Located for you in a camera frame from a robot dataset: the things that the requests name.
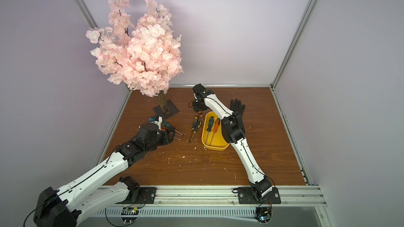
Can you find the large green black screwdriver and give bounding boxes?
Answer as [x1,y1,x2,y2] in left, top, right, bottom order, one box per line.
[205,116,215,143]

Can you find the yellow black striped screwdriver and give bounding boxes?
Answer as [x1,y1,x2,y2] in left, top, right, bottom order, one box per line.
[192,116,198,131]

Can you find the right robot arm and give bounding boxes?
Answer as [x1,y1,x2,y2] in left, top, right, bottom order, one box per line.
[193,84,272,202]

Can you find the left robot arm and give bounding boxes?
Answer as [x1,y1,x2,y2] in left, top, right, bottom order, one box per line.
[29,121,176,227]

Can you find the small green black screwdriver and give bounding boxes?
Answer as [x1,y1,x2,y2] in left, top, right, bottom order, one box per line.
[163,121,184,136]

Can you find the yellow plastic storage box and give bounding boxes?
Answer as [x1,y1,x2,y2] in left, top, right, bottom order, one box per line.
[201,111,229,151]

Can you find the black work glove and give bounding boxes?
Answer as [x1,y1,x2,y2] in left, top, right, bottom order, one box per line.
[230,99,246,116]

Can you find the pink artificial blossom tree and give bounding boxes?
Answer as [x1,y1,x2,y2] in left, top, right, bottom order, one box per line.
[86,0,183,112]

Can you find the left controller board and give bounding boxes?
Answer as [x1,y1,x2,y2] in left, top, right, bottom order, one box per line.
[121,207,140,225]

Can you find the controller board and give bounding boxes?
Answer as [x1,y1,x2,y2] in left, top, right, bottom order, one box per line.
[121,207,140,225]
[254,207,272,224]

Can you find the right controller board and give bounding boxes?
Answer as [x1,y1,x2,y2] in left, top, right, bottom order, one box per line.
[254,207,272,224]

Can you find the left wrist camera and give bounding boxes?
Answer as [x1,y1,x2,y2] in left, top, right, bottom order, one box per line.
[149,115,163,130]

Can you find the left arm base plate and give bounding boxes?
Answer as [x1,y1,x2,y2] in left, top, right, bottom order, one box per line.
[117,187,157,205]

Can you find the aluminium front rail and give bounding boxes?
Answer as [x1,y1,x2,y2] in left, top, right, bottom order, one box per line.
[88,185,327,208]

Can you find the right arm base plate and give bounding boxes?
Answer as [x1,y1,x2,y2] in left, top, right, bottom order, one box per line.
[232,187,282,205]

